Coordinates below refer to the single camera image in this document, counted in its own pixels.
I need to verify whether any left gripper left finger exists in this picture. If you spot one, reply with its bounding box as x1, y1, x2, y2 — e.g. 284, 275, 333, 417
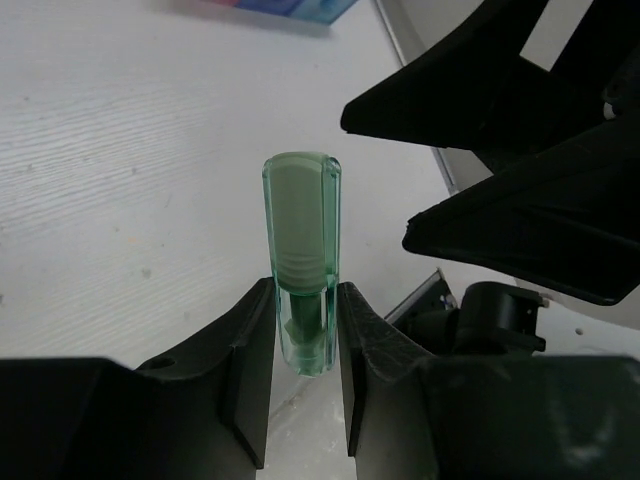
1, 278, 275, 479

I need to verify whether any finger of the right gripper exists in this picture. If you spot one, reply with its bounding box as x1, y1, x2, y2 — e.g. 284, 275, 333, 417
341, 1, 625, 154
402, 114, 639, 306

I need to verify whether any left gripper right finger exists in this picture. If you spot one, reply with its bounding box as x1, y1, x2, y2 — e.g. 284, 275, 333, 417
337, 282, 639, 479

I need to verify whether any green eraser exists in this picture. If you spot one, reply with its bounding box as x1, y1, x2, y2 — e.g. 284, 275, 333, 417
262, 152, 341, 377

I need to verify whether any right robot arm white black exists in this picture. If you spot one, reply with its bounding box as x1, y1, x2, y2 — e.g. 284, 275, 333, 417
341, 1, 639, 328

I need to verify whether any light blue container box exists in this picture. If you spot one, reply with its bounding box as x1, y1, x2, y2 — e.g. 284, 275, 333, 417
285, 0, 356, 25

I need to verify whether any dark blue container box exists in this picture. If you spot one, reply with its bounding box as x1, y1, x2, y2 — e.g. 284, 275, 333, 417
234, 0, 300, 17

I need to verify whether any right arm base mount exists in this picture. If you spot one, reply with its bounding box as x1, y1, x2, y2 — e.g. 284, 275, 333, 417
385, 270, 546, 356

